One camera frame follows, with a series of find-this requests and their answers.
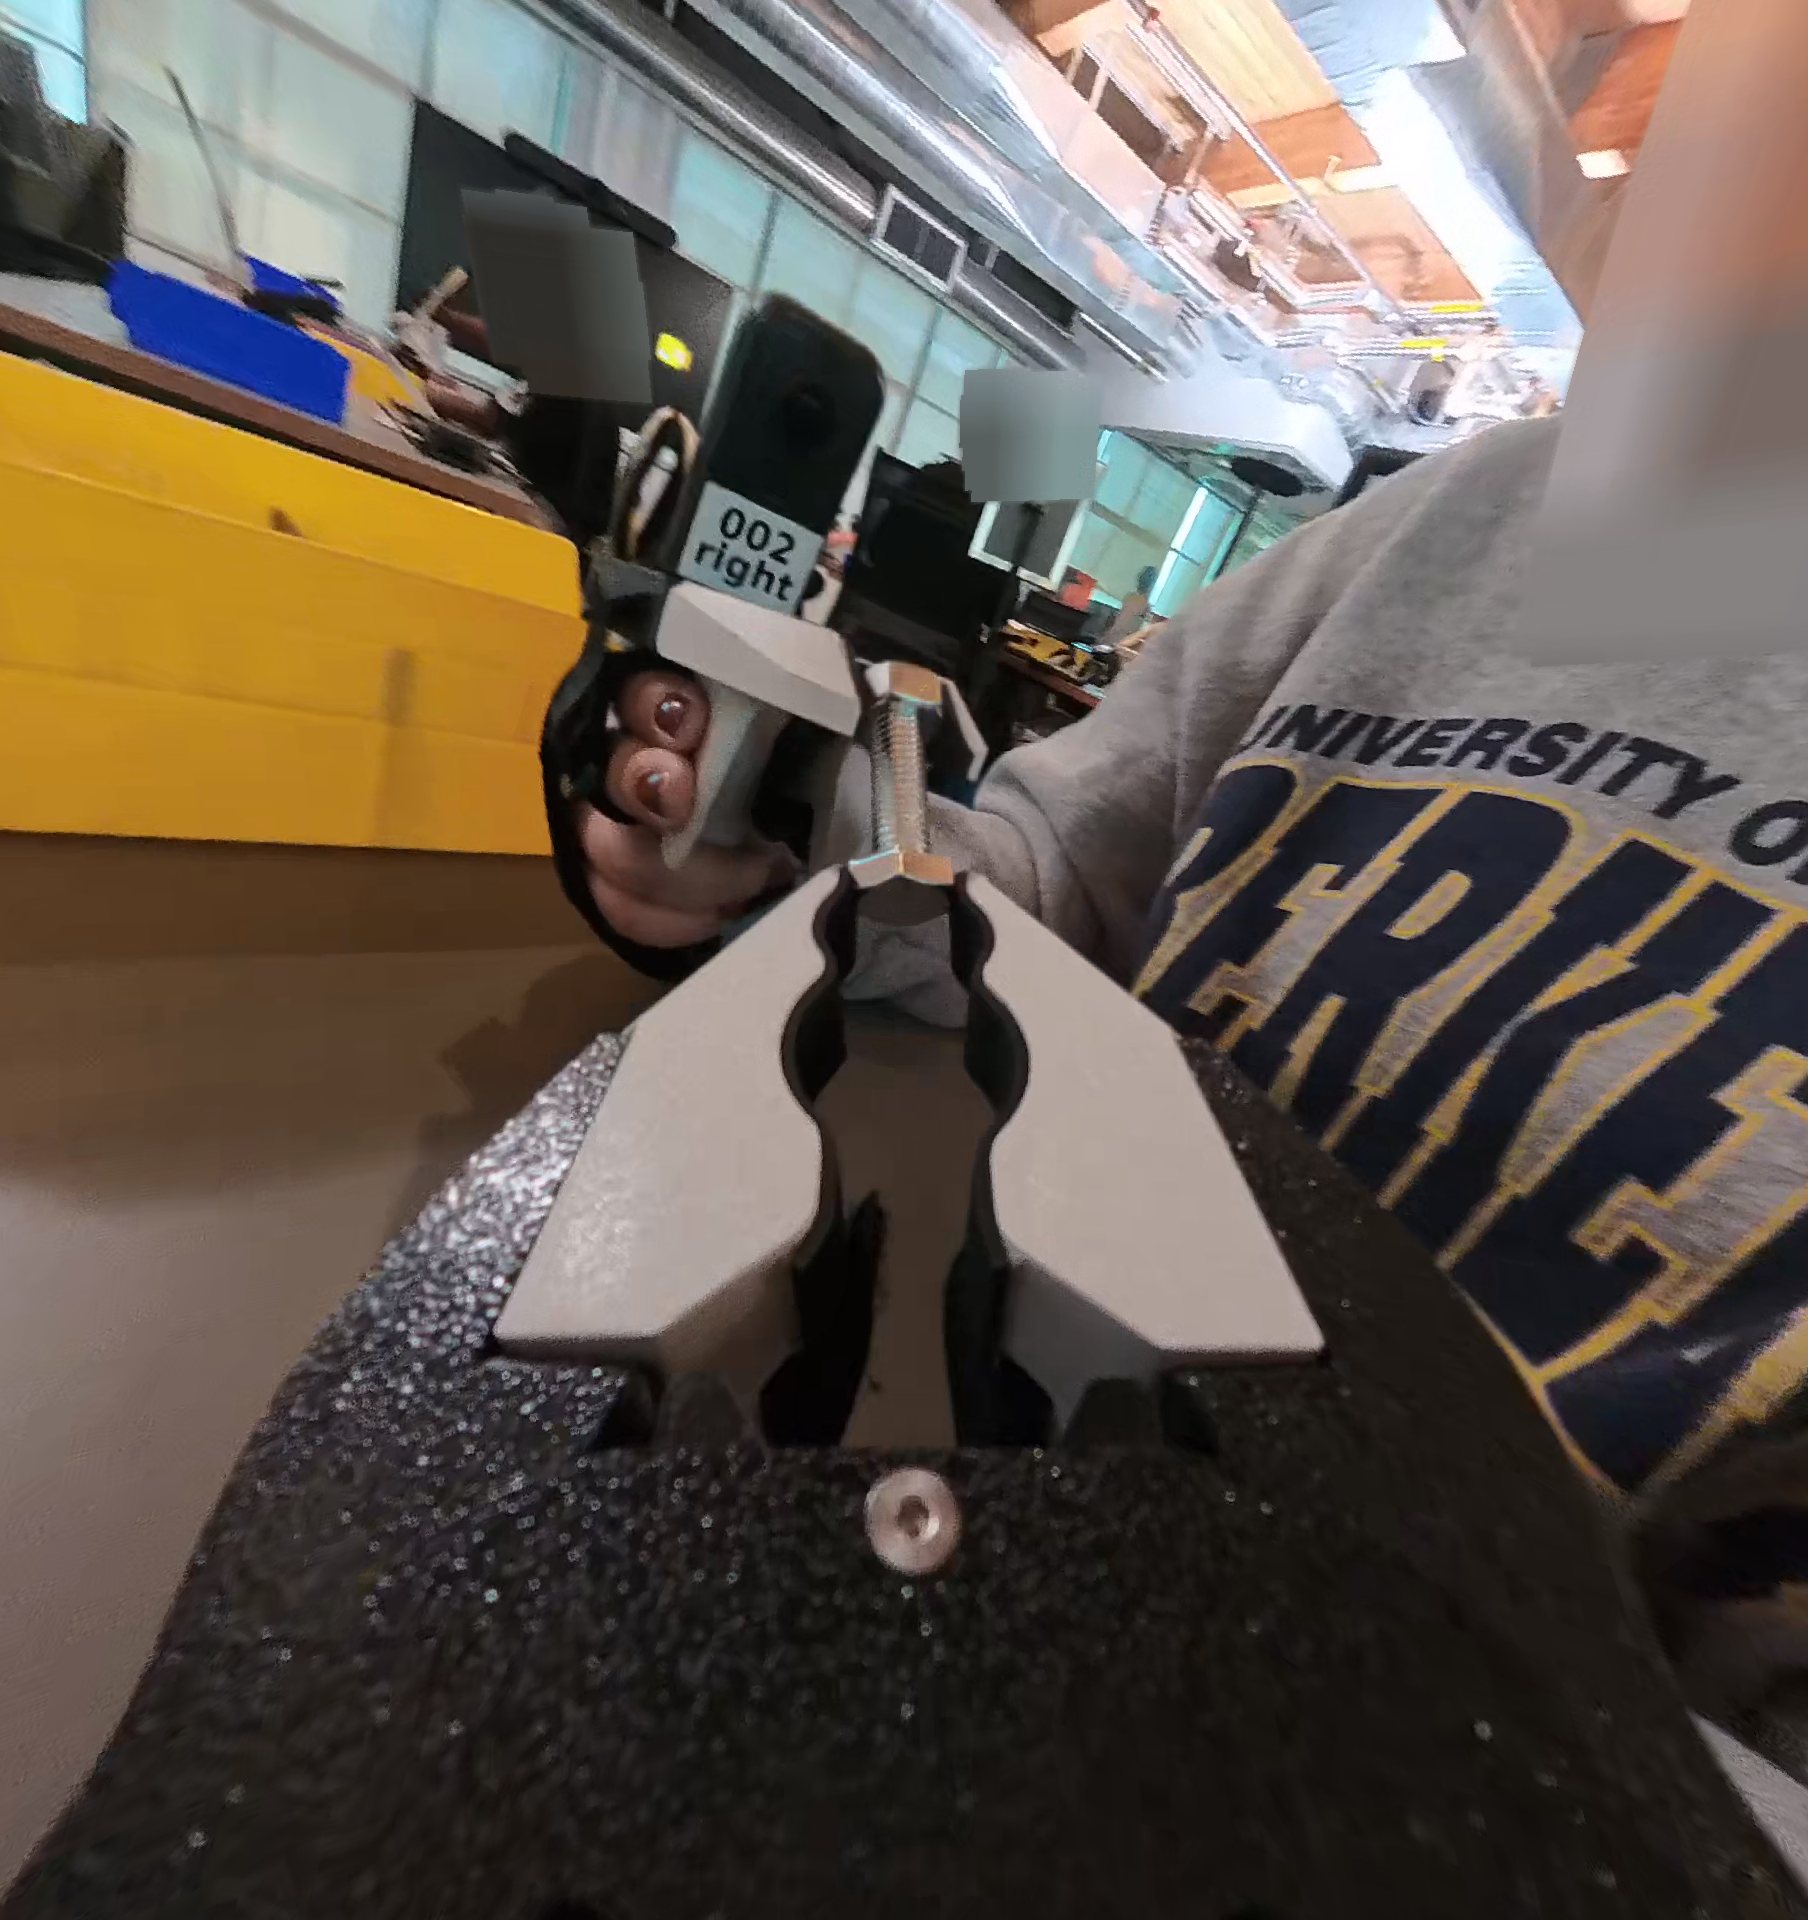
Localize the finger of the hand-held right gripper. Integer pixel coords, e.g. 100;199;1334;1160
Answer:
922;679;993;786
652;582;863;876

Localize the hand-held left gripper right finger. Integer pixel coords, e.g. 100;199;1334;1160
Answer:
959;883;1329;1432

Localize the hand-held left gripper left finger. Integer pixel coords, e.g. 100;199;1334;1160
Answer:
493;867;863;1412

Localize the silver steel bolt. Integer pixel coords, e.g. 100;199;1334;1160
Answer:
841;666;967;890

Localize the person's right forearm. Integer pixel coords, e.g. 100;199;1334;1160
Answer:
806;706;1206;1032

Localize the person's right hand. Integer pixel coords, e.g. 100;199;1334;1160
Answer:
566;666;804;950

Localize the black computer monitor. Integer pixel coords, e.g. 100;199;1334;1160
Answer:
856;449;999;650

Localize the yellow plastic bin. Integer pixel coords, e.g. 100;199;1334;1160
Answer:
0;330;591;860

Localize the blue plastic bin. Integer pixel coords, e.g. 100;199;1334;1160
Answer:
105;255;353;425

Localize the black equipment box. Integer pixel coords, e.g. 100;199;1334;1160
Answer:
0;37;129;283

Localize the looped yellow black cable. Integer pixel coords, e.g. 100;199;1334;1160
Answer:
616;403;700;554

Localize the silver ventilation duct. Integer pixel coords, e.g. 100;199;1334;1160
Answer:
574;0;1101;369

